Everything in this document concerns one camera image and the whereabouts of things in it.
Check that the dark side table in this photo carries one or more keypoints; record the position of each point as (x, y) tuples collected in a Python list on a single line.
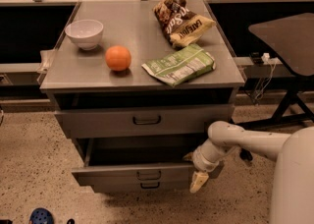
[(292, 39)]

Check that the grey drawer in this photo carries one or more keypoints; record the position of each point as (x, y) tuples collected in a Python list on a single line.
[(141, 186), (130, 160), (141, 121)]

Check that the green snack bag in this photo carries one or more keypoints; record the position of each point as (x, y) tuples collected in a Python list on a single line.
[(181, 66)]

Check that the grey metal drawer cabinet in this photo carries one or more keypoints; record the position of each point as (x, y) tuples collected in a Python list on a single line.
[(82, 80)]

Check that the orange ball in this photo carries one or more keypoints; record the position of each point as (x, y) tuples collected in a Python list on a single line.
[(118, 58)]

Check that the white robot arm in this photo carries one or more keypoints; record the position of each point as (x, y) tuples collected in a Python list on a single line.
[(292, 200)]

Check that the grey top drawer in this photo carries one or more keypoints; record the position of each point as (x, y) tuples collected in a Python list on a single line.
[(141, 121)]

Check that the grey bottom drawer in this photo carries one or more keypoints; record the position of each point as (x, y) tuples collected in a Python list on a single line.
[(141, 186)]

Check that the blue perforated shoe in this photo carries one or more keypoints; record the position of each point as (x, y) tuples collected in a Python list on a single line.
[(41, 216)]

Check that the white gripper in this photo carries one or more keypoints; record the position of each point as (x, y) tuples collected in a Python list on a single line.
[(201, 162)]

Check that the brown yellow chip bag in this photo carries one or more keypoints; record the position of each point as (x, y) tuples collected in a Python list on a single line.
[(180, 26)]

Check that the white ceramic bowl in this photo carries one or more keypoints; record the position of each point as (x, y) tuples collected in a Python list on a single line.
[(85, 34)]

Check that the white power adapter with cable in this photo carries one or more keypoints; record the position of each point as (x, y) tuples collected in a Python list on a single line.
[(263, 82)]

